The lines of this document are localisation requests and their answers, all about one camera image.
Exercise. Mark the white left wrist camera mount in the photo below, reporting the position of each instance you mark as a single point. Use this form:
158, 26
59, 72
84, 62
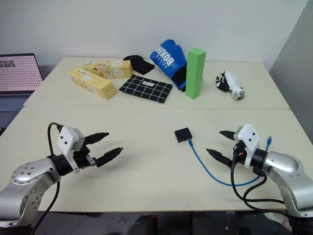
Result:
67, 138

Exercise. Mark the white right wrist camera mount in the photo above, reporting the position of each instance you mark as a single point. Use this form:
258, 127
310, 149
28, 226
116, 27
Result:
249, 137

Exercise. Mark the yellow carton box with pictures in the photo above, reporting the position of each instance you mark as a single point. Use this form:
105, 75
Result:
110, 69

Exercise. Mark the open laptop computer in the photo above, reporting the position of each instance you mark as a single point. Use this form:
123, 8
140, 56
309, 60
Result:
17, 73

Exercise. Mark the tall green block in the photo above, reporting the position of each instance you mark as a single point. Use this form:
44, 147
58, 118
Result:
194, 73

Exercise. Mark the dark rounded shape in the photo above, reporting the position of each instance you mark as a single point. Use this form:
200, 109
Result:
146, 225

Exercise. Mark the blue boxing glove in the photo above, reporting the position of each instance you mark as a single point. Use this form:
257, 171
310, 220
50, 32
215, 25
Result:
168, 61

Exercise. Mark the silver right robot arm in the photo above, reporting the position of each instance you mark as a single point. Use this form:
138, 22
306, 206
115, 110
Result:
286, 169

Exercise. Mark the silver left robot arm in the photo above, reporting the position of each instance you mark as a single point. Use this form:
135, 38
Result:
29, 178

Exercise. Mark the black white grid pouch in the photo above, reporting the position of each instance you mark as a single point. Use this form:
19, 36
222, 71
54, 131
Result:
145, 88

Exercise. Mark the small black adapter box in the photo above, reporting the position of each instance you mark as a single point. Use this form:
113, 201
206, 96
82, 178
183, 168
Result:
183, 134

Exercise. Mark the plain yellow carton box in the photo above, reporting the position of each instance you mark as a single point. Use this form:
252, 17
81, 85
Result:
93, 84

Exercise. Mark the black fabric wrap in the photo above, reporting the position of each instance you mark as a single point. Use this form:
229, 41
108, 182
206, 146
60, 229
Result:
141, 64

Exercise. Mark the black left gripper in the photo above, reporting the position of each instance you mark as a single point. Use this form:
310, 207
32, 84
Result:
83, 159

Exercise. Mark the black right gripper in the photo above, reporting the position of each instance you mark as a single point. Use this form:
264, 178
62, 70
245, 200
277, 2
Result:
239, 154

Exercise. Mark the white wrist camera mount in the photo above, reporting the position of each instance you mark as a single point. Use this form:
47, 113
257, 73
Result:
249, 137
67, 138

